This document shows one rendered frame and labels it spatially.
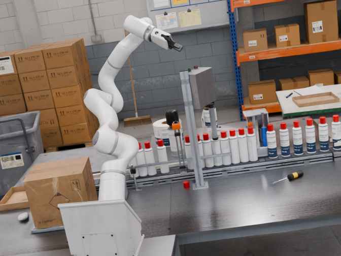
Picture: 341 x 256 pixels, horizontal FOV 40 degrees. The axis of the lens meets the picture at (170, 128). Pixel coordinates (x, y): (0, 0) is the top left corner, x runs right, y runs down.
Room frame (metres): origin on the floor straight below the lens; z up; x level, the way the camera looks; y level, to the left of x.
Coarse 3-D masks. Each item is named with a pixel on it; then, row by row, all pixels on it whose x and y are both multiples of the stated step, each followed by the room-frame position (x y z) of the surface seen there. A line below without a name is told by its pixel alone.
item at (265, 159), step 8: (304, 152) 2.59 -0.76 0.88; (320, 152) 2.55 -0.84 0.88; (328, 152) 2.53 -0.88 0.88; (264, 160) 2.57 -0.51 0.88; (272, 160) 2.55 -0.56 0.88; (176, 168) 2.66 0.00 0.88; (208, 168) 2.58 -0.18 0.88; (216, 168) 2.57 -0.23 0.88; (128, 176) 2.65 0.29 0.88; (152, 176) 2.59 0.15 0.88; (96, 184) 2.61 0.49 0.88
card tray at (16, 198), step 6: (18, 186) 2.81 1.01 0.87; (12, 192) 2.80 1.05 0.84; (18, 192) 2.80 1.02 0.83; (24, 192) 2.78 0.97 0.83; (6, 198) 2.69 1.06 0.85; (12, 198) 2.71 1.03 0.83; (18, 198) 2.70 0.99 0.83; (24, 198) 2.68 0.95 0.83; (0, 204) 2.59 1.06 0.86; (6, 204) 2.55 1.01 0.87; (12, 204) 2.55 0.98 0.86; (18, 204) 2.55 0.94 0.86; (24, 204) 2.55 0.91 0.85; (0, 210) 2.56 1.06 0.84; (6, 210) 2.55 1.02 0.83
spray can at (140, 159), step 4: (140, 144) 2.63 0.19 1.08; (140, 148) 2.62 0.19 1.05; (140, 152) 2.61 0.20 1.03; (136, 156) 2.62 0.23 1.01; (140, 156) 2.61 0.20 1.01; (144, 156) 2.63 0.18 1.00; (140, 160) 2.61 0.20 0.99; (144, 160) 2.62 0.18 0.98; (140, 164) 2.61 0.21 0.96; (140, 168) 2.61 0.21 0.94; (144, 168) 2.61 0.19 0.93; (140, 172) 2.62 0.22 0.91; (144, 172) 2.61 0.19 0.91; (140, 176) 2.62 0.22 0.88; (144, 176) 2.61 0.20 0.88
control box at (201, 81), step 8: (192, 72) 2.49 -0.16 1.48; (200, 72) 2.47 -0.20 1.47; (208, 72) 2.53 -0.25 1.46; (192, 80) 2.44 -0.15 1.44; (200, 80) 2.46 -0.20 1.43; (208, 80) 2.52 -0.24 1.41; (192, 88) 2.45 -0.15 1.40; (200, 88) 2.45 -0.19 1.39; (208, 88) 2.51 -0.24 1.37; (192, 96) 2.45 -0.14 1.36; (200, 96) 2.45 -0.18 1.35; (208, 96) 2.50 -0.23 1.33; (192, 104) 2.46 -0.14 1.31; (200, 104) 2.44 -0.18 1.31; (208, 104) 2.50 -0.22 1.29
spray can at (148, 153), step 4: (148, 144) 2.61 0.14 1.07; (148, 148) 2.61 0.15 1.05; (152, 148) 2.63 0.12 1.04; (144, 152) 2.62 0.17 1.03; (148, 152) 2.60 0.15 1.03; (152, 152) 2.61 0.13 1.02; (148, 156) 2.60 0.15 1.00; (152, 156) 2.61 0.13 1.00; (148, 160) 2.60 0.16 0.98; (152, 160) 2.61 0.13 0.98; (148, 168) 2.61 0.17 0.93; (152, 168) 2.60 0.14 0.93; (148, 172) 2.61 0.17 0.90; (152, 172) 2.60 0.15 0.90; (156, 172) 2.62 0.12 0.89
